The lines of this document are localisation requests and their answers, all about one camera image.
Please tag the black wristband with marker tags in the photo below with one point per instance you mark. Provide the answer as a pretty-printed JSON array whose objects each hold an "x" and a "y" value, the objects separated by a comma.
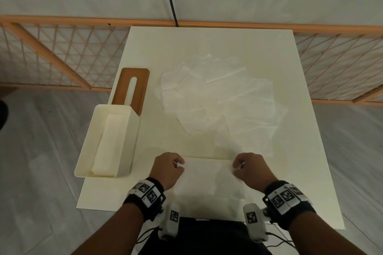
[
  {"x": 287, "y": 201},
  {"x": 146, "y": 196}
]

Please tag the dark object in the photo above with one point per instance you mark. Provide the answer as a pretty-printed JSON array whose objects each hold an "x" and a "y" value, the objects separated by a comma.
[{"x": 3, "y": 114}]

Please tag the orange wooden lattice fence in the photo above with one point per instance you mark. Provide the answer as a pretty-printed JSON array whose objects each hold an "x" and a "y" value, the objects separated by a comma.
[{"x": 45, "y": 54}]

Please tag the person's right forearm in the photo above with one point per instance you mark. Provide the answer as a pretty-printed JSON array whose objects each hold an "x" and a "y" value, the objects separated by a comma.
[{"x": 311, "y": 234}]

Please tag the white tissue sheet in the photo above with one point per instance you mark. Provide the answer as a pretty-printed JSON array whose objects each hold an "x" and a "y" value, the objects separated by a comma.
[{"x": 209, "y": 180}]

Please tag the pile of white tissue sheets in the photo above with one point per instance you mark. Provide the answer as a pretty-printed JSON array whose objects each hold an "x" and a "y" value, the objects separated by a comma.
[{"x": 221, "y": 99}]

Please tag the person's left forearm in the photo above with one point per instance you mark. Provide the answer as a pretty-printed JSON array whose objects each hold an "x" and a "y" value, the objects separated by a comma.
[{"x": 113, "y": 234}]

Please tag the white wrist camera with marker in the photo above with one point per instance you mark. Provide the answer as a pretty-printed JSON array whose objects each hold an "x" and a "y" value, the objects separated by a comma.
[
  {"x": 170, "y": 220},
  {"x": 254, "y": 222}
]

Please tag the cream tissue box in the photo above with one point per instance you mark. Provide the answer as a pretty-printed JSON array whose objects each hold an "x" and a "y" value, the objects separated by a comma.
[{"x": 128, "y": 147}]

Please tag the person's right hand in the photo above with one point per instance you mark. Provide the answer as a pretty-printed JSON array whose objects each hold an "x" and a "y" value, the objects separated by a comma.
[{"x": 254, "y": 171}]

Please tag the person's left hand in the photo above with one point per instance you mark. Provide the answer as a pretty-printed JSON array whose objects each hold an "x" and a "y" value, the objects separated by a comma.
[{"x": 164, "y": 171}]

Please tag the person's dark clothing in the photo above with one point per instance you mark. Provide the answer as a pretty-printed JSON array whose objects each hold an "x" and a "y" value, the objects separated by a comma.
[{"x": 206, "y": 238}]

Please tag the person's left fingers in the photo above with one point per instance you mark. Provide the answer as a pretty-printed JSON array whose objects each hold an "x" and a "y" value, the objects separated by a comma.
[{"x": 179, "y": 162}]

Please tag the person's right fingers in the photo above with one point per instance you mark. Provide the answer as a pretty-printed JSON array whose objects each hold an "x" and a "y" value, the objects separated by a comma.
[{"x": 238, "y": 166}]

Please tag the brown wooden slotted box lid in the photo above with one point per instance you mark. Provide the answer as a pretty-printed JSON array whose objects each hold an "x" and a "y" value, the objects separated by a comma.
[{"x": 122, "y": 84}]

